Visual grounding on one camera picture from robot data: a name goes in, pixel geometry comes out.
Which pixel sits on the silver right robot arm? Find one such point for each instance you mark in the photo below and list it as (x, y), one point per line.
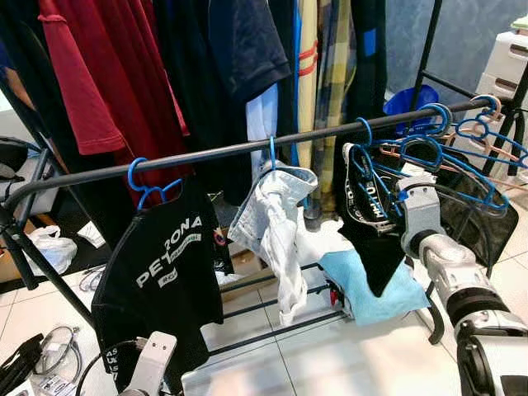
(458, 276)

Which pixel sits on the blue plastic hanger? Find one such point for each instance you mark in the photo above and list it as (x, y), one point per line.
(272, 153)
(145, 195)
(474, 124)
(370, 134)
(437, 108)

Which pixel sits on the pink plastic hanger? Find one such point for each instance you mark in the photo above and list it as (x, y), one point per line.
(492, 99)

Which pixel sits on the black fabric bag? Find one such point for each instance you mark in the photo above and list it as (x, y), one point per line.
(487, 231)

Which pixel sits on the white plastic drawer unit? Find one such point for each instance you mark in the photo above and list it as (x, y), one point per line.
(505, 58)

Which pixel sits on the light blue cloth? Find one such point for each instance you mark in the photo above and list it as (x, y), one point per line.
(404, 289)

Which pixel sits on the blue plastic bucket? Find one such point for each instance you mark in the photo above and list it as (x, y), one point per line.
(404, 103)

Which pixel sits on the black shirt white graphic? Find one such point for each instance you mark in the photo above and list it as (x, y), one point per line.
(371, 247)

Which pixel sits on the black garment blue label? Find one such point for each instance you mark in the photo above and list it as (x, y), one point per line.
(371, 82)

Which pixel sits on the yellow plaid shirt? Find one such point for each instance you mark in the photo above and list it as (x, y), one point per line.
(334, 82)

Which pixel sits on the cream garment red stripes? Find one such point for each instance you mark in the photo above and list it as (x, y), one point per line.
(306, 91)

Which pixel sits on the pale washed denim garment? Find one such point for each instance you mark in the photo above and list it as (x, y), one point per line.
(276, 231)

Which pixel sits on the white hanging garment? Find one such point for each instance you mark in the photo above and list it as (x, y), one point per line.
(262, 115)

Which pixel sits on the black metal clothes rack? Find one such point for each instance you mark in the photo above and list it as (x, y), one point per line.
(231, 152)

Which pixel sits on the navy hanging t-shirt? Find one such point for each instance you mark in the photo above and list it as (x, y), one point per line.
(247, 41)

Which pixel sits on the black hanging garment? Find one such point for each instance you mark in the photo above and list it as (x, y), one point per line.
(194, 82)
(21, 49)

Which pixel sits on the black t-shirt white lettering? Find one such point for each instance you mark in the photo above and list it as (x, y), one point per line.
(157, 313)

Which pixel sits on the red hanging shirt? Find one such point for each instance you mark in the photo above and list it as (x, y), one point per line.
(107, 66)

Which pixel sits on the white plastic bag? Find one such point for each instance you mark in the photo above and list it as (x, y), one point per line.
(51, 247)

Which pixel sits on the brown cardboard box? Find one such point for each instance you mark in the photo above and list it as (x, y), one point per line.
(10, 264)

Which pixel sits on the black pouch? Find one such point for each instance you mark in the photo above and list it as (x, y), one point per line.
(21, 363)

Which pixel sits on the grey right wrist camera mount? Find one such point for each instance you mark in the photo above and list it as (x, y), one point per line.
(421, 219)

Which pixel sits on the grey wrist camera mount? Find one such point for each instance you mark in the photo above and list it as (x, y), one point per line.
(153, 363)
(421, 219)

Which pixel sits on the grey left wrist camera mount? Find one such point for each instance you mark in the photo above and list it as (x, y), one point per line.
(153, 363)

